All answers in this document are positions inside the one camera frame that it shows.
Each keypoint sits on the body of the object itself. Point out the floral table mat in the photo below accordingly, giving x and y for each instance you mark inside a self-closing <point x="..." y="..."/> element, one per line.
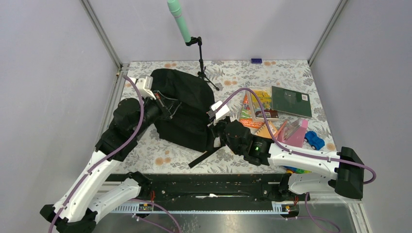
<point x="157" y="156"/>

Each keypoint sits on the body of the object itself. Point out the dark green notebook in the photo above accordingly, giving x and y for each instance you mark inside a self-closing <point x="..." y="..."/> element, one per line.
<point x="291" y="102"/>

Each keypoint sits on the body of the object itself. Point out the yellow spiral notepad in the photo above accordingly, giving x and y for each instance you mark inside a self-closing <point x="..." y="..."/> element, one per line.
<point x="266" y="132"/>

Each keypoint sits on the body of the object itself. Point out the small blue block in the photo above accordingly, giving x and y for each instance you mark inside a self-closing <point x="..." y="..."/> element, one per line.
<point x="256" y="60"/>

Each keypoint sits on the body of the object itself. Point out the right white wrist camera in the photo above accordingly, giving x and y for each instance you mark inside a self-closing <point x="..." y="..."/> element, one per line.
<point x="218" y="111"/>

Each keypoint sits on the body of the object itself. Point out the yellow illustrated book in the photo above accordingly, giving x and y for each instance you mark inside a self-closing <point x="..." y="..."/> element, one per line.
<point x="260" y="104"/>

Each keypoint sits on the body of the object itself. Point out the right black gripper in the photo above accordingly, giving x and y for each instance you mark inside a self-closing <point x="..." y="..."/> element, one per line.
<point x="214" y="126"/>

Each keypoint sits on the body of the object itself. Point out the orange illustrated book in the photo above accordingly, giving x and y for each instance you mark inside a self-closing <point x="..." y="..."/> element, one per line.
<point x="245" y="116"/>

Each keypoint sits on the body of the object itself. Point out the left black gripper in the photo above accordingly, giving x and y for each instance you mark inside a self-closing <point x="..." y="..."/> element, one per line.
<point x="169" y="105"/>

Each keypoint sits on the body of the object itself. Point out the orange pencil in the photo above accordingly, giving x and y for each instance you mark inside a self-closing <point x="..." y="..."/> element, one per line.
<point x="281" y="128"/>

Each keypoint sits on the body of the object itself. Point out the colourful building brick bar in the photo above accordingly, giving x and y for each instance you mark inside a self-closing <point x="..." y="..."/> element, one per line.
<point x="296" y="170"/>

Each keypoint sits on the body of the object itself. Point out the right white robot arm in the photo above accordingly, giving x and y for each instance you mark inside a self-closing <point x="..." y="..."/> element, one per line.
<point x="338" y="171"/>

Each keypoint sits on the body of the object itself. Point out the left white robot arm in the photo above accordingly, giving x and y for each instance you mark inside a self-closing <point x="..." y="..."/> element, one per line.
<point x="79" y="211"/>

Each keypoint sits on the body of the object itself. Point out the pink pencil case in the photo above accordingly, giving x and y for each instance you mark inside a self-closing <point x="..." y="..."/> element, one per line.
<point x="293" y="133"/>

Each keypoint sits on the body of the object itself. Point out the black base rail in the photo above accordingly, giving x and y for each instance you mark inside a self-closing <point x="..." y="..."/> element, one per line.
<point x="257" y="187"/>

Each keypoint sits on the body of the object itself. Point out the black student backpack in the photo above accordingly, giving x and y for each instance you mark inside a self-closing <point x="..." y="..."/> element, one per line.
<point x="188" y="126"/>

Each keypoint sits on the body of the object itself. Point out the blue toy car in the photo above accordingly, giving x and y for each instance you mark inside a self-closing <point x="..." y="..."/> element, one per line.
<point x="313" y="140"/>

